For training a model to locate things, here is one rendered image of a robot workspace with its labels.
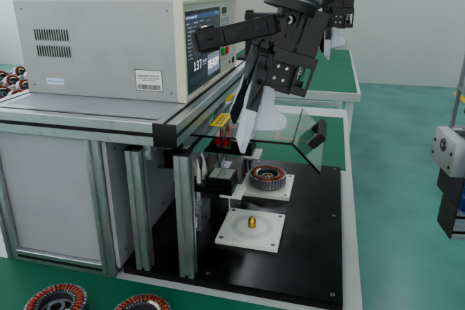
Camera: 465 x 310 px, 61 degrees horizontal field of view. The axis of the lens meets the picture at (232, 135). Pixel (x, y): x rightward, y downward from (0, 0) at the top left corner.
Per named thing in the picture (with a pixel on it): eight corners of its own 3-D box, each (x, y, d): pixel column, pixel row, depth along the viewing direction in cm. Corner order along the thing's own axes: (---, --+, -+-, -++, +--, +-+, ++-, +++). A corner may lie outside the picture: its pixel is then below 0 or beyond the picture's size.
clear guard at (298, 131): (324, 132, 98) (326, 109, 96) (320, 174, 76) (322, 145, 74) (199, 122, 105) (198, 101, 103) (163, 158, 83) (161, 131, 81)
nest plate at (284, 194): (294, 178, 126) (294, 174, 126) (288, 201, 113) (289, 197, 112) (248, 173, 130) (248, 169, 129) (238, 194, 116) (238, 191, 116)
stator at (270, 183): (288, 176, 124) (288, 166, 123) (282, 194, 114) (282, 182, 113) (253, 172, 127) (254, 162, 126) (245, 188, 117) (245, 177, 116)
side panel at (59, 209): (121, 269, 89) (105, 135, 77) (114, 278, 86) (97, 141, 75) (16, 250, 95) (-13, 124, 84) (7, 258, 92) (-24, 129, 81)
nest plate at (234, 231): (285, 218, 104) (285, 214, 104) (277, 252, 91) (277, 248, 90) (230, 211, 108) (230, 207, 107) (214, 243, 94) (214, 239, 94)
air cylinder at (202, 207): (210, 216, 105) (210, 198, 103) (202, 232, 98) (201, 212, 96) (192, 214, 106) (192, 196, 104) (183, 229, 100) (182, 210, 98)
